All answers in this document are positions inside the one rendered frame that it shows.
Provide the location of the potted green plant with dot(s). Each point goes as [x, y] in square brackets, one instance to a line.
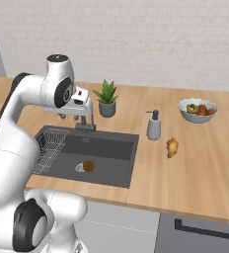
[106, 99]

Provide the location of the pale grey cupboard door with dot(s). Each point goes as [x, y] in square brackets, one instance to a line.
[119, 227]

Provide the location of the pale blue fruit bowl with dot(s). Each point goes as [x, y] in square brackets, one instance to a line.
[196, 118]

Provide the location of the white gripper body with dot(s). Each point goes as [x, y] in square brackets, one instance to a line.
[82, 108]

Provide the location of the brown croissant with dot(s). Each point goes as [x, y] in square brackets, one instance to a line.
[172, 148]

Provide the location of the grey sink tap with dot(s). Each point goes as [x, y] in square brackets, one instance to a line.
[86, 124]

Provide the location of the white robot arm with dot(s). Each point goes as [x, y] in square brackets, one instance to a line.
[11, 154]

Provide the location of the red orange fruit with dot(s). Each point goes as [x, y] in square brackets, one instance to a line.
[211, 111]

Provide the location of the yellow green fruit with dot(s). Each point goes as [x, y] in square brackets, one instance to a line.
[192, 108]

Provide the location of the brown avocado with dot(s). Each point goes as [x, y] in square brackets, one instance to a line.
[88, 166]

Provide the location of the dark grey sink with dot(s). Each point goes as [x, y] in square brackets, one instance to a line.
[103, 154]

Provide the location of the grey soap dispenser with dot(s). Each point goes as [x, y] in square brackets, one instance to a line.
[154, 128]

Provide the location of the grey dishwasher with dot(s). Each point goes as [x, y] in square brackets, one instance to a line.
[198, 240]

